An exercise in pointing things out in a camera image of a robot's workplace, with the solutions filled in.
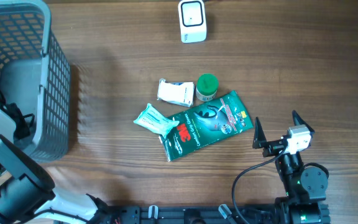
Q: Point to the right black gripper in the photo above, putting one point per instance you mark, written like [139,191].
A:
[260,141]

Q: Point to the green 3M gloves packet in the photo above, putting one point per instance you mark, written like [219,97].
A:
[206,124]

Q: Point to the green lid small jar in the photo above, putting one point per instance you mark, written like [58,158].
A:
[206,87]

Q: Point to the white paper sachet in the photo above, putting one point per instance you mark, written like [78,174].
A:
[178,93]

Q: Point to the teal white wipes packet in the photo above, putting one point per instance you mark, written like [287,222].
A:
[154,121]

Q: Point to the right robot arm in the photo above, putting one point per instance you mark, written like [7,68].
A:
[305,184]

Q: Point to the white barcode scanner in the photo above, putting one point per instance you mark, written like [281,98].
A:
[192,17]

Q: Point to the grey plastic mesh basket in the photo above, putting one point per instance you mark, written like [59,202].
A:
[35,75]

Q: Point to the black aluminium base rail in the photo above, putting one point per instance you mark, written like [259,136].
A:
[261,213]

